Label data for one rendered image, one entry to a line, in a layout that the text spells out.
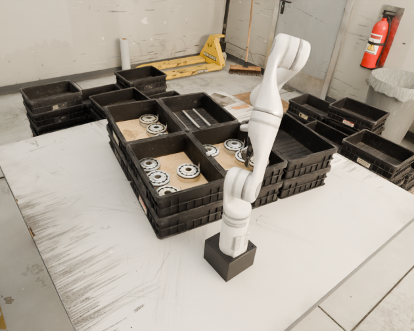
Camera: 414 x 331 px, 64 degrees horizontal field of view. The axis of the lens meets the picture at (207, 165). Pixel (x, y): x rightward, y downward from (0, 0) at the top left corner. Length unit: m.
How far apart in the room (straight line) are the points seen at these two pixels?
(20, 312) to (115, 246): 0.93
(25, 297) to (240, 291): 1.34
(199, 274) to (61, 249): 0.53
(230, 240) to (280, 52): 0.61
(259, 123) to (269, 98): 0.08
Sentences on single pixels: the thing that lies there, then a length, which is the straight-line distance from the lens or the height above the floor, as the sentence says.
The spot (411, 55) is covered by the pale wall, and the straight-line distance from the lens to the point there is 4.05.
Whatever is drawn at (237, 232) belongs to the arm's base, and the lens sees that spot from 1.11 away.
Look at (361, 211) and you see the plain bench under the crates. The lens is 1.71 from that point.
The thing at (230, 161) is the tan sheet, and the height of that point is 0.83.
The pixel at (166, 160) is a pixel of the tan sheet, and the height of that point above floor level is 0.83.
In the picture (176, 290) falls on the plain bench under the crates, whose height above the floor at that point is 0.70.
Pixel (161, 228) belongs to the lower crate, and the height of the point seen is 0.76.
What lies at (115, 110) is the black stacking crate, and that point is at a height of 0.90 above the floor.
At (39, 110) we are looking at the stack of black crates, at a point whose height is 0.51.
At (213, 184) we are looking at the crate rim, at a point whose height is 0.92.
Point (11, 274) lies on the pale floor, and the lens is 2.35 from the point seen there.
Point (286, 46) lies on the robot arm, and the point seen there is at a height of 1.46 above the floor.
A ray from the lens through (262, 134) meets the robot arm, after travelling 0.99.
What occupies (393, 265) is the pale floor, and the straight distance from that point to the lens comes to 2.59.
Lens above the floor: 1.72
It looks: 35 degrees down
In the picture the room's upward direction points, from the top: 5 degrees clockwise
